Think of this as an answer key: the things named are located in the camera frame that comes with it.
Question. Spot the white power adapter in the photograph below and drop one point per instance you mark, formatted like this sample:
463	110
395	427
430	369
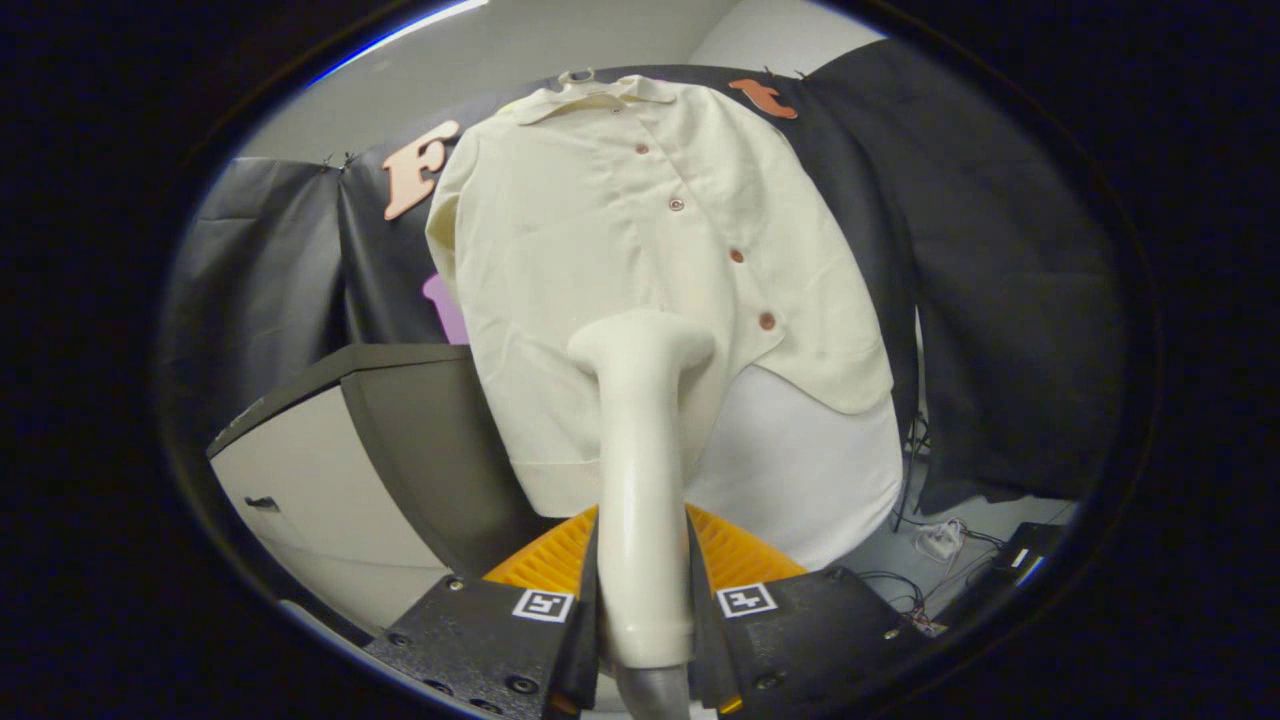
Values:
940	540

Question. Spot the flat black floor box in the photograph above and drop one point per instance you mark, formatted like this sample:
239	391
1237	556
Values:
1030	555

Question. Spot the white padded hanging board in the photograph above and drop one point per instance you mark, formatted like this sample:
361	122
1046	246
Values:
800	470

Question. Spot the grey-topped white cabinet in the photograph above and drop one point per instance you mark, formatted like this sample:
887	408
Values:
330	480

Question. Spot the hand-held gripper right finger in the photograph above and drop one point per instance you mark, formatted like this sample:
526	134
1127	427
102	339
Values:
810	630

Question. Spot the white clothes hanger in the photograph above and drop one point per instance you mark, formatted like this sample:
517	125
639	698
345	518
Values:
577	75

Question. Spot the cream button-up shirt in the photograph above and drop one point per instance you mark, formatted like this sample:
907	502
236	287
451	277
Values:
580	250

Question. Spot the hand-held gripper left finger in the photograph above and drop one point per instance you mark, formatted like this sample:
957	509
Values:
480	640

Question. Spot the black backdrop cloth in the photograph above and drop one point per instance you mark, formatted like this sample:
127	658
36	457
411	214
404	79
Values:
1000	300

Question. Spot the cream garment steamer head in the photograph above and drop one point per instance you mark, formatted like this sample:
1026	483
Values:
640	500

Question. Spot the small black cloth clip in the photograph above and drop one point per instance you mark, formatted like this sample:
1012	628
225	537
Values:
338	160

